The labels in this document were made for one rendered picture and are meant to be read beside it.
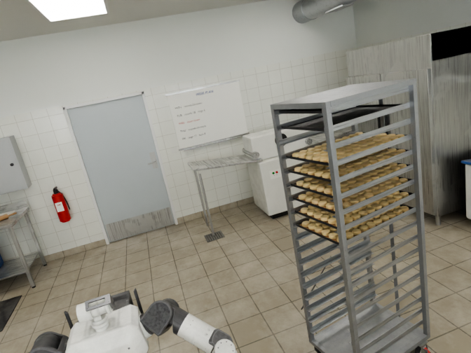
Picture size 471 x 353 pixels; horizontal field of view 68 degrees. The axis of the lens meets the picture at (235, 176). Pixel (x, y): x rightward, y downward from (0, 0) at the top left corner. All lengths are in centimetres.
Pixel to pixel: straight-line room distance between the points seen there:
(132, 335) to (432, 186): 353
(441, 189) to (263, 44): 319
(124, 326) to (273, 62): 486
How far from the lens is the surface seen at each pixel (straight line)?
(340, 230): 192
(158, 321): 145
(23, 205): 562
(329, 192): 198
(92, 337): 146
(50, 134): 543
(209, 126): 542
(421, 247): 248
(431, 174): 426
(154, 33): 539
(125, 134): 536
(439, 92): 414
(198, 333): 144
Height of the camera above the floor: 201
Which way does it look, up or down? 15 degrees down
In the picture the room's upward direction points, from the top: 11 degrees counter-clockwise
